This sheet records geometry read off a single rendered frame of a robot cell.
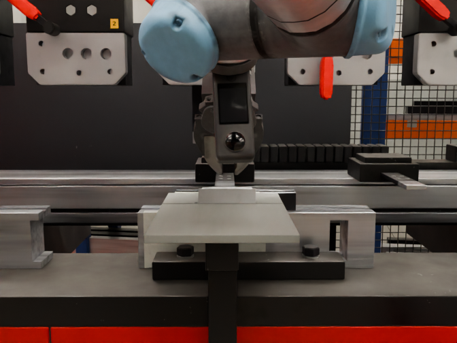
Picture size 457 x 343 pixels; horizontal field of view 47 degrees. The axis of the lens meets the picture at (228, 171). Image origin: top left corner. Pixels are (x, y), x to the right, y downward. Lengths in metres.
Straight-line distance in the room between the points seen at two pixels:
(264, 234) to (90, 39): 0.42
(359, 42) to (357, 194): 0.73
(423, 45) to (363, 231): 0.31
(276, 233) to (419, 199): 0.62
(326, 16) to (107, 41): 0.50
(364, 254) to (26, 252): 0.56
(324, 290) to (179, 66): 0.44
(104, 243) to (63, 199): 1.61
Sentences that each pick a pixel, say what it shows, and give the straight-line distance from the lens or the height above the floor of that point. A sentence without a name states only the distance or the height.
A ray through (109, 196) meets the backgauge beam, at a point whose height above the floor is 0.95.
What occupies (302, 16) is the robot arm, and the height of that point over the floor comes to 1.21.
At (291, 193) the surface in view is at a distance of 0.87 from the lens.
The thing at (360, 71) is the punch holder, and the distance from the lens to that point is 0.85.
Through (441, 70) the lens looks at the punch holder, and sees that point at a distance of 0.88.
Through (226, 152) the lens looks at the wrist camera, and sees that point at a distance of 0.61.
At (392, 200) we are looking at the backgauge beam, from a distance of 1.17.
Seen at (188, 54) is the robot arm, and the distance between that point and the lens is 0.47.
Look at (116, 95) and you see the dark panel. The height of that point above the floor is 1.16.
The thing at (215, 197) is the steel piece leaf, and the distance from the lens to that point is 0.78.
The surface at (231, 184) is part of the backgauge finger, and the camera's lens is 0.92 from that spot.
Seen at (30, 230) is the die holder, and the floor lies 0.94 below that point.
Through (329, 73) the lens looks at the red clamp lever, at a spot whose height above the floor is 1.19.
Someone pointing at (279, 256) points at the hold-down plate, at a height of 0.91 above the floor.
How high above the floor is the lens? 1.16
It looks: 8 degrees down
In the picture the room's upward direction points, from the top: straight up
